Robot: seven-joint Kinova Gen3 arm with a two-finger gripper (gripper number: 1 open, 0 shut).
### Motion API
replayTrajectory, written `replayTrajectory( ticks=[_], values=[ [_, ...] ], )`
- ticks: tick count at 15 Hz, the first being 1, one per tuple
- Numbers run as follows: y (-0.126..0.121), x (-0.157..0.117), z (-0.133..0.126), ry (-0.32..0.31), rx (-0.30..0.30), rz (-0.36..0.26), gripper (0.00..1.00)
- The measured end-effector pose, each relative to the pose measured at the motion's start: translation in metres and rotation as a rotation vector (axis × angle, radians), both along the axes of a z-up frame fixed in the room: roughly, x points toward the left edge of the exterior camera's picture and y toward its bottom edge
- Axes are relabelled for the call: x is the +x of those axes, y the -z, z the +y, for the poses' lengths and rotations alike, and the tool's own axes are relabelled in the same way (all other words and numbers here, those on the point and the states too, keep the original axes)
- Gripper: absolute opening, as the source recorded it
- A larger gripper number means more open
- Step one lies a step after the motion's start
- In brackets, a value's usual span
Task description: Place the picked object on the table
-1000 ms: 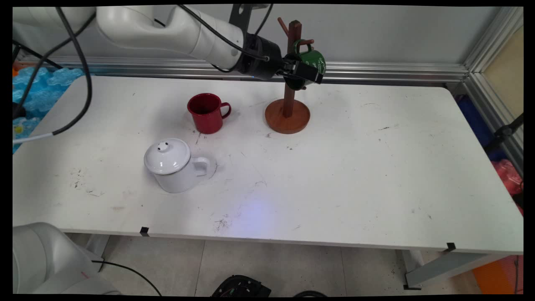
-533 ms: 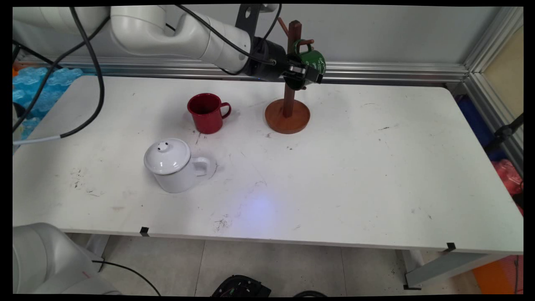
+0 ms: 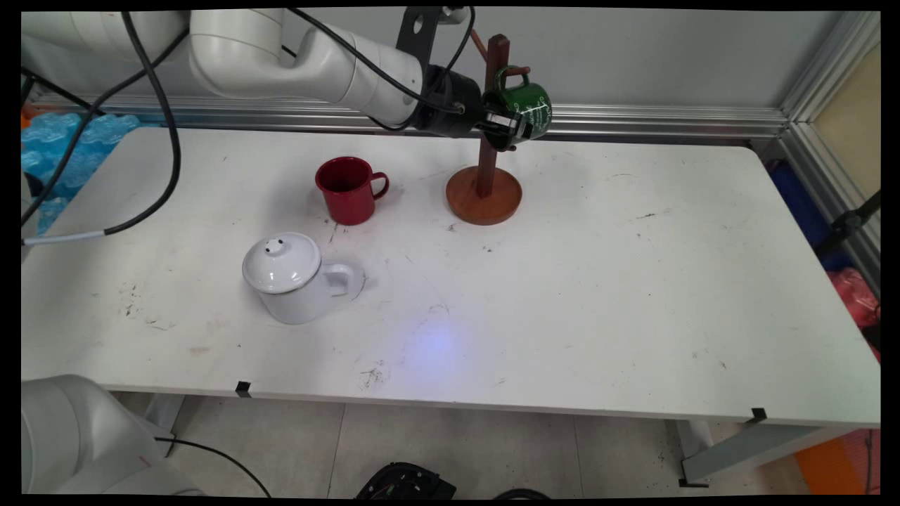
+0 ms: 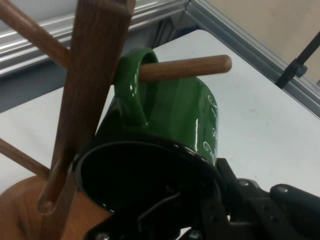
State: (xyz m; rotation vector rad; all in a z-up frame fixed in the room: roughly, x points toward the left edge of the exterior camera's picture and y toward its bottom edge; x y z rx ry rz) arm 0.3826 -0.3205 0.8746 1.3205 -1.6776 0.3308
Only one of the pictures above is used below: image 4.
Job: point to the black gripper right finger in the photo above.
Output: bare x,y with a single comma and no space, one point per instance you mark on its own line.
250,212

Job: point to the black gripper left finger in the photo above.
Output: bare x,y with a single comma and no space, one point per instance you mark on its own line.
175,220

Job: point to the green enamel mug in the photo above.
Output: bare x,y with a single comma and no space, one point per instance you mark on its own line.
180,107

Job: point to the brown wooden mug tree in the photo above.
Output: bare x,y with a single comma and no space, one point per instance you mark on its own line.
92,75

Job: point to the angled aluminium frame rail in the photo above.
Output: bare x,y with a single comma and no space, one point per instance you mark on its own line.
250,47

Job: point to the long horizontal aluminium frame rail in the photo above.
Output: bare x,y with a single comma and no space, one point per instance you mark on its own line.
155,15

